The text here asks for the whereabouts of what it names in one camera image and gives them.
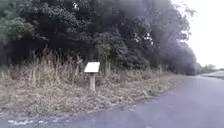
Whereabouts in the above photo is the wood of dark trees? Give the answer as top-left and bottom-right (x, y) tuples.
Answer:
(0, 0), (203, 76)

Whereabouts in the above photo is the white sign on post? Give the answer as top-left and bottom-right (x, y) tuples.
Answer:
(83, 61), (101, 94)

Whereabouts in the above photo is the dry grass verge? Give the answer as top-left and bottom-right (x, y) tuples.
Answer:
(0, 49), (189, 121)

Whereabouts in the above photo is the row of small trees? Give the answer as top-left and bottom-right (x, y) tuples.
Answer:
(200, 63), (218, 74)

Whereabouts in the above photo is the dry grassy slope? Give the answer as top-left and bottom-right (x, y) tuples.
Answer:
(201, 69), (224, 80)

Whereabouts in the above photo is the grey asphalt road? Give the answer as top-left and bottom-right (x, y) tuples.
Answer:
(0, 74), (224, 128)

